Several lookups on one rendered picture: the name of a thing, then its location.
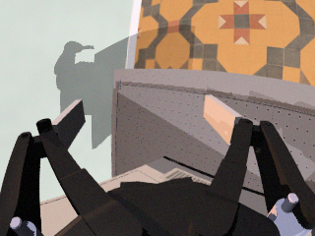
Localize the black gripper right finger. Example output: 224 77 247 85
188 95 315 236

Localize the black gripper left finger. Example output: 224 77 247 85
0 99 144 236

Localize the grey gel imager with drawer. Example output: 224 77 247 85
40 156 268 236

